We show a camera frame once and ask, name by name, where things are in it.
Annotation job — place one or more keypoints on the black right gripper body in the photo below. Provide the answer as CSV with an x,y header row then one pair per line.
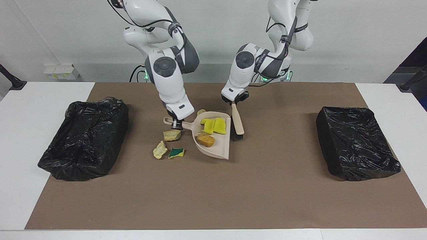
x,y
177,119

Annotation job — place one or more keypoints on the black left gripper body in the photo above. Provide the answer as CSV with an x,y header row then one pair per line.
x,y
243,96

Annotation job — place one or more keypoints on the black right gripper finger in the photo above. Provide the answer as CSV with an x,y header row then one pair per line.
x,y
180,126
173,126

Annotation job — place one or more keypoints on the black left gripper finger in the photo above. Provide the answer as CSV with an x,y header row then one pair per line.
x,y
233,102

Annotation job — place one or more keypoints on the wide beige foam chunk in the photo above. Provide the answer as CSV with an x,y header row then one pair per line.
x,y
172,135

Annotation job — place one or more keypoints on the beige hand brush black bristles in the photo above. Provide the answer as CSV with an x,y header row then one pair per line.
x,y
237,120

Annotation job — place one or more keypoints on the small round beige foam chunk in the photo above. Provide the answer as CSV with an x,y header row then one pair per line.
x,y
201,112

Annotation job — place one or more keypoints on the small green-topped yellow sponge wedge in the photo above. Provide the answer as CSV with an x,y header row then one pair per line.
x,y
176,153

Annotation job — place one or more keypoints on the tall beige foam chunk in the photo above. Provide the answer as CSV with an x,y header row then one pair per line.
x,y
160,150

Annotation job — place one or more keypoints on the notched yellow sponge piece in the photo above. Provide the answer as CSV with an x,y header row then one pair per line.
x,y
208,127

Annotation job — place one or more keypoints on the orange-brown sponge lump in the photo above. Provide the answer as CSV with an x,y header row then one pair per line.
x,y
205,140

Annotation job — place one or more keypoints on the beige plastic dustpan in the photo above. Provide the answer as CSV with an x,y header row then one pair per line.
x,y
217,146

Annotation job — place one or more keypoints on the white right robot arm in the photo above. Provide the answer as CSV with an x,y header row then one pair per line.
x,y
170,83

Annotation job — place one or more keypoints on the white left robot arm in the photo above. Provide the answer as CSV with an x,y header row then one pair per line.
x,y
240,76

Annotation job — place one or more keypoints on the bin with black bag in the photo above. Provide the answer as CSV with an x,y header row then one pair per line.
x,y
83,143
357,146

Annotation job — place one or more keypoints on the brown paper table mat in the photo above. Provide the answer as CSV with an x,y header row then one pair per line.
x,y
133,200

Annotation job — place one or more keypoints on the black stand foot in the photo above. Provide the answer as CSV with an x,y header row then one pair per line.
x,y
408,86
15,83

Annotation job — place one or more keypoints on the dark side panel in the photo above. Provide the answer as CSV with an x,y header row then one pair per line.
x,y
413,60

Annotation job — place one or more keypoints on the white wall socket box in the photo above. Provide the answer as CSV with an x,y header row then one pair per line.
x,y
61,72

